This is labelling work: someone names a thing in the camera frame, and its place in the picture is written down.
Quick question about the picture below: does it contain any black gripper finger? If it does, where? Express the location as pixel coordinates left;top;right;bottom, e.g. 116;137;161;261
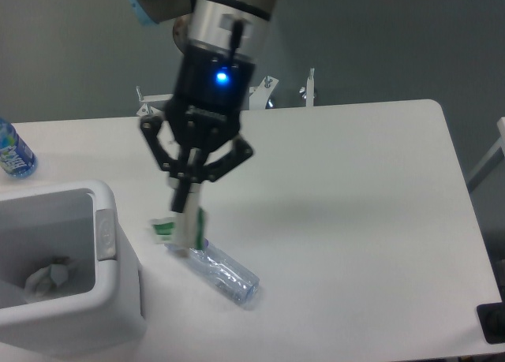
139;114;198;213
188;135;253;184

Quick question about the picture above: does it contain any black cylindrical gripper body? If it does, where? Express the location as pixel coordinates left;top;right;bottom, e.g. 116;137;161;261
165;0;271;151

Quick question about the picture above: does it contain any white green paper wrapper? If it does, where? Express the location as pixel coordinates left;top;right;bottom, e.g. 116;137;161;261
149;191;208;252

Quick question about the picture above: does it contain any clear Ganten water bottle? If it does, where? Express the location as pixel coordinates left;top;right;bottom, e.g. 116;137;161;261
165;239;260;307

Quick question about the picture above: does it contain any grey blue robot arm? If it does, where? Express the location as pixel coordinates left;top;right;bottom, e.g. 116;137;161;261
129;0;276;213

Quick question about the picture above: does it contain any white plastic trash can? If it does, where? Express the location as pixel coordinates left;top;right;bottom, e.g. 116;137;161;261
1;180;147;357

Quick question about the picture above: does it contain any crumpled paper trash in bin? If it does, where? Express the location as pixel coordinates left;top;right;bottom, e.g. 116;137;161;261
23;256;78;303

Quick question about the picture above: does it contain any blue labelled water bottle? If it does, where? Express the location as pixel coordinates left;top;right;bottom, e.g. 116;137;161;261
1;118;37;178

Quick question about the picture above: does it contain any black device at table corner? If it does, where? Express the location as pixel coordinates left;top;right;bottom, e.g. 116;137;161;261
477;302;504;345

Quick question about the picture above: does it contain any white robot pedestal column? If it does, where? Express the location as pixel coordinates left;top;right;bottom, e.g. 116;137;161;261
172;14;192;54

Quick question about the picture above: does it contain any white frame at right edge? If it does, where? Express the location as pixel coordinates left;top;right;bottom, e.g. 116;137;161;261
466;117;504;192

